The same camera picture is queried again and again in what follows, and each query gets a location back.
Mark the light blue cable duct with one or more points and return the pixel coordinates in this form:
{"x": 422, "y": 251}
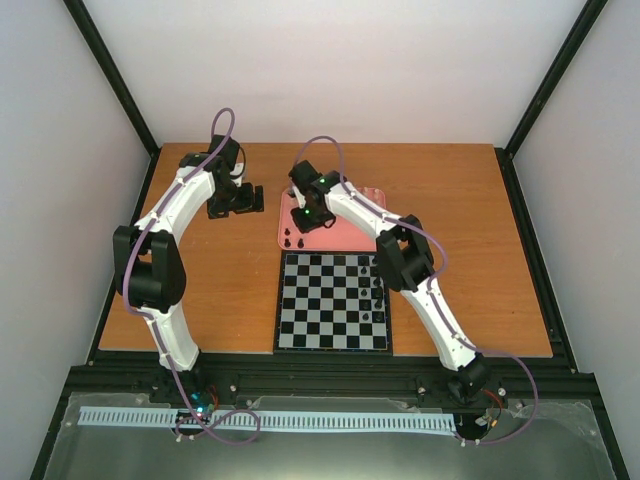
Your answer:
{"x": 271, "y": 421}

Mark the black white chessboard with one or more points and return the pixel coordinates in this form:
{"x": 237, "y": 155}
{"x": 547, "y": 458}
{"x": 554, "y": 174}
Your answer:
{"x": 318, "y": 306}

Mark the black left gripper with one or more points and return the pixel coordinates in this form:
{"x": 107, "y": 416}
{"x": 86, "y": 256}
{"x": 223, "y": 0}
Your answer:
{"x": 246, "y": 206}

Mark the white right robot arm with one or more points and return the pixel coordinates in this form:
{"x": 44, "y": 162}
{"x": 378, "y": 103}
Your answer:
{"x": 404, "y": 258}

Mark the black left frame post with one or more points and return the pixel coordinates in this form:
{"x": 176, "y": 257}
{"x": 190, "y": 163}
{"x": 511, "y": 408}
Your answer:
{"x": 101, "y": 53}

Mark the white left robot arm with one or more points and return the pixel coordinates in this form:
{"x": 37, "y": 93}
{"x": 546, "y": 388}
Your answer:
{"x": 149, "y": 272}

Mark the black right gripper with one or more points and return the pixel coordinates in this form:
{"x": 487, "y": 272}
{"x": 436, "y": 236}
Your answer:
{"x": 304, "y": 226}

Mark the black aluminium frame base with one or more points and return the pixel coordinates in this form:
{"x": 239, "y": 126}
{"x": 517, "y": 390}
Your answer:
{"x": 557, "y": 428}

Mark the black frame post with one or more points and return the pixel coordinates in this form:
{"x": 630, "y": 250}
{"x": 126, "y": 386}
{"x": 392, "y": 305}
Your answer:
{"x": 101, "y": 53}
{"x": 572, "y": 43}

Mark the pink plastic tray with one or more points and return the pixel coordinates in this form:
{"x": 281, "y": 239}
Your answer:
{"x": 343, "y": 236}

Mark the black right frame post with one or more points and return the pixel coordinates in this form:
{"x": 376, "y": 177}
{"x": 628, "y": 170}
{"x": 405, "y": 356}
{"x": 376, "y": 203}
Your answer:
{"x": 572, "y": 43}

